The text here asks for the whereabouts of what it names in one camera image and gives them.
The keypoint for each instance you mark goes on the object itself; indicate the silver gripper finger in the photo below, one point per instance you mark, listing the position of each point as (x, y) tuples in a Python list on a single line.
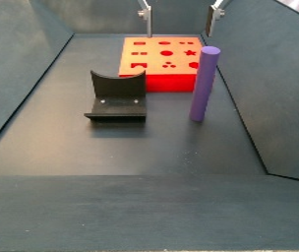
[(144, 13), (214, 15)]

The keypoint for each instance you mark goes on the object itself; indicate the purple round cylinder peg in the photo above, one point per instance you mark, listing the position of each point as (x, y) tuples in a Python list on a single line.
[(203, 81)]

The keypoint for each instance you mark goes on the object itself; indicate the red shape-sorting board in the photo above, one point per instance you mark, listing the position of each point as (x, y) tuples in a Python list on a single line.
[(168, 59)]

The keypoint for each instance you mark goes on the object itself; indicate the black curved cradle holder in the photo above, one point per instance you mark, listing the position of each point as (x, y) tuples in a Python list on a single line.
[(119, 97)]

